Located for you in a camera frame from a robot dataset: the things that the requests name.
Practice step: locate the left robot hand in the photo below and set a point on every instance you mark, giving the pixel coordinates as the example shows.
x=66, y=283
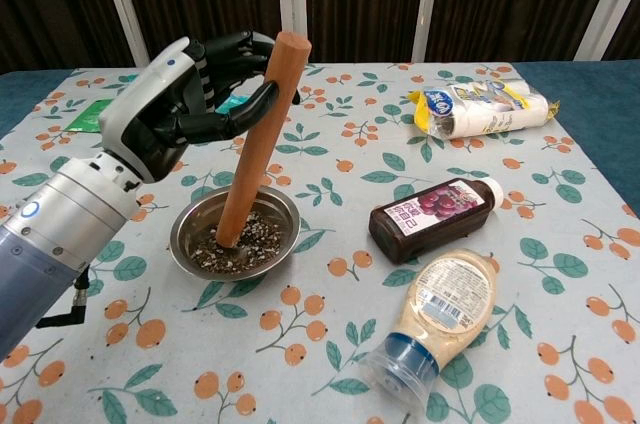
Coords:
x=145, y=114

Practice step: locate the wooden stick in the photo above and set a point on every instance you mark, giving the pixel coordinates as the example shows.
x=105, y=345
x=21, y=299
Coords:
x=260, y=134

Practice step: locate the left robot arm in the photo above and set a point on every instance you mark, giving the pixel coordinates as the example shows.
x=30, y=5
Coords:
x=55, y=234

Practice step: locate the steel bowl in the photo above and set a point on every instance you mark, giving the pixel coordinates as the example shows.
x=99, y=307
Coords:
x=285, y=224

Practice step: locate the green sachet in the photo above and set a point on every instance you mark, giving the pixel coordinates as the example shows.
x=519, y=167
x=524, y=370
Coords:
x=87, y=116

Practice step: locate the teal snack bag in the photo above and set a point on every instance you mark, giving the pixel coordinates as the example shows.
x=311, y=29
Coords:
x=232, y=104

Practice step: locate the crushed nuts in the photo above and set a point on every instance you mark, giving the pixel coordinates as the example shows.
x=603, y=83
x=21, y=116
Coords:
x=255, y=246

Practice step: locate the floral tablecloth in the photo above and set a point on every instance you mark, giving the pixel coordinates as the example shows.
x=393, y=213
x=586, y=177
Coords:
x=350, y=154

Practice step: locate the dark grape juice bottle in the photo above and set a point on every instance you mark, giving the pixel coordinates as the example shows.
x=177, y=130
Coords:
x=425, y=221

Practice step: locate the yellow pack of white rolls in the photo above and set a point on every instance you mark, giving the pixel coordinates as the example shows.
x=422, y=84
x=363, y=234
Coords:
x=480, y=109

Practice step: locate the beige sauce squeeze bottle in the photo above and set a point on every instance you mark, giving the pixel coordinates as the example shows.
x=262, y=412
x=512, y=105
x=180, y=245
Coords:
x=445, y=304

